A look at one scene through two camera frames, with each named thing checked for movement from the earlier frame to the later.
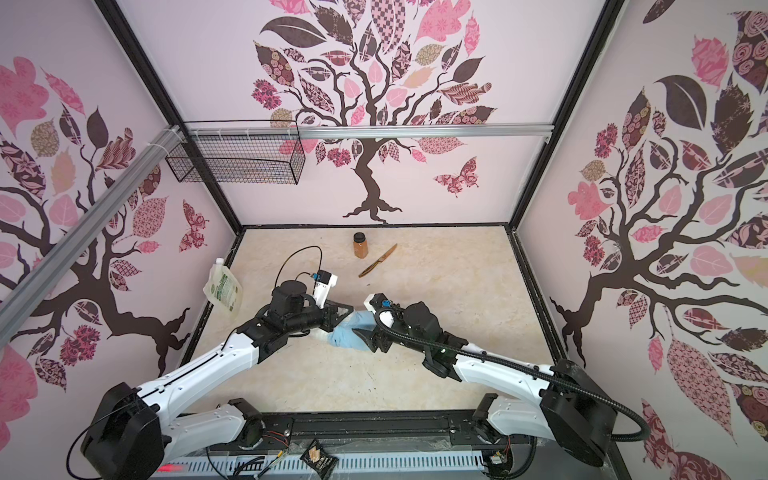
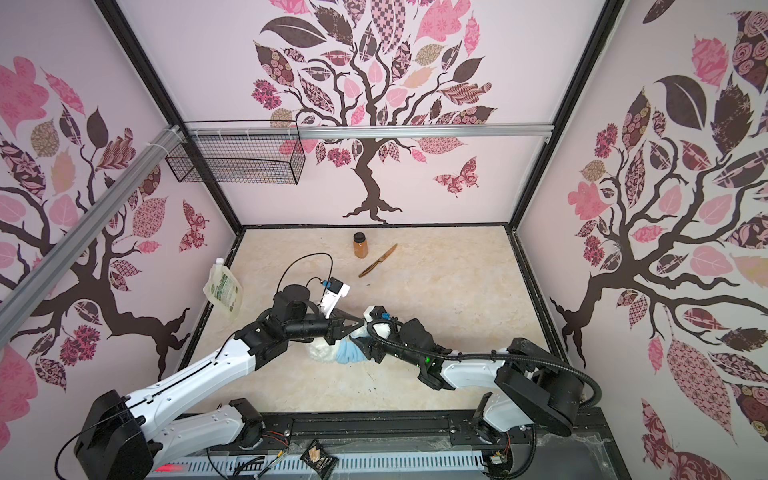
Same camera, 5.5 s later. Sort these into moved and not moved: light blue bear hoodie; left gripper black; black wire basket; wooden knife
Moved: light blue bear hoodie
Not moved: black wire basket; left gripper black; wooden knife
